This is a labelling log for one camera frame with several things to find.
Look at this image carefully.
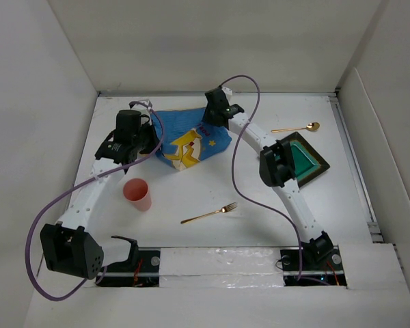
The blue cartoon placemat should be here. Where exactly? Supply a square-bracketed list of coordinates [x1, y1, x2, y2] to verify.
[151, 108, 232, 171]

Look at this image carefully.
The pink plastic cup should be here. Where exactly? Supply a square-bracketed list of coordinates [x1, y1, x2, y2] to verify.
[122, 178, 152, 212]

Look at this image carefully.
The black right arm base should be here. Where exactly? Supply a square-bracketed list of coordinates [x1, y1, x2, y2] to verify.
[275, 247, 347, 287]

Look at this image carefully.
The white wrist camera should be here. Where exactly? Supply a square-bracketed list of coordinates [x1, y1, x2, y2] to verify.
[221, 87, 233, 100]
[128, 99, 153, 113]

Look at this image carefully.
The green square plate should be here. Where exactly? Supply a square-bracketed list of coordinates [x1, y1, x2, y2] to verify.
[279, 132, 330, 187]

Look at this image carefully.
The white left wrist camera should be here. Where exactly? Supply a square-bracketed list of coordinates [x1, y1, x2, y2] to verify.
[128, 99, 153, 113]

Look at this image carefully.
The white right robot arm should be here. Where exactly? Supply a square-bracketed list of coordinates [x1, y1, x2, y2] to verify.
[202, 87, 333, 269]

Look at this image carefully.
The gold spoon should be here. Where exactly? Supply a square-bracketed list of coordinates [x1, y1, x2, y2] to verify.
[271, 122, 320, 133]

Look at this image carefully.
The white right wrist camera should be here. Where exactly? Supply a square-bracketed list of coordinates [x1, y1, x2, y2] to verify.
[221, 87, 233, 100]

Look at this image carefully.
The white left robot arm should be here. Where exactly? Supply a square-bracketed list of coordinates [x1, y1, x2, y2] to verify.
[40, 109, 159, 279]

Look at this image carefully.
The gold fork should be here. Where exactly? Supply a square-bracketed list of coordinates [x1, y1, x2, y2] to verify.
[180, 202, 238, 225]

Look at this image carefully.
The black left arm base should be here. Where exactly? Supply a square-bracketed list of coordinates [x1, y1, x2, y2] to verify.
[96, 247, 161, 288]

